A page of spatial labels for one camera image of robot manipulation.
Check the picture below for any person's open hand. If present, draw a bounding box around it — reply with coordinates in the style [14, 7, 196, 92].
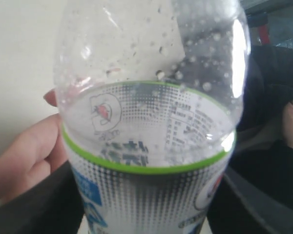
[0, 88, 69, 204]

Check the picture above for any clear bottle green lime label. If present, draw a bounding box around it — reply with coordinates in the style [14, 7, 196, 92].
[54, 0, 251, 234]

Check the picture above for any black sleeved forearm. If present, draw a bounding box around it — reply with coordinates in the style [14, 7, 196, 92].
[0, 162, 84, 234]

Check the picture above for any red and grey background frame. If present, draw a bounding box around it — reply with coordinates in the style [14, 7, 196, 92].
[240, 0, 293, 49]

